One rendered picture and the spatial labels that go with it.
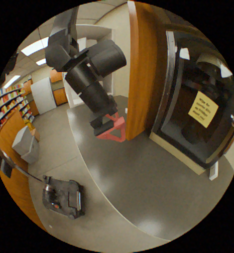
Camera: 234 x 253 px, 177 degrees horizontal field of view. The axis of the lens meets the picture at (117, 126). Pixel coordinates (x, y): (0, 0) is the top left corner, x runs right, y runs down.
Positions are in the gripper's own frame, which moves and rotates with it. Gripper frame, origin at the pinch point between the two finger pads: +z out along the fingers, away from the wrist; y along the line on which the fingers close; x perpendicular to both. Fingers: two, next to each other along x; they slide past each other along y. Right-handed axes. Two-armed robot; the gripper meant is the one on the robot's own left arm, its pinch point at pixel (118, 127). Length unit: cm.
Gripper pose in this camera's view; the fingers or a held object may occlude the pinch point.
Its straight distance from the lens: 23.3
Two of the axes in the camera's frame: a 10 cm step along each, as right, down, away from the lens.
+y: -1.5, -6.1, 7.7
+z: 4.9, 6.3, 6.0
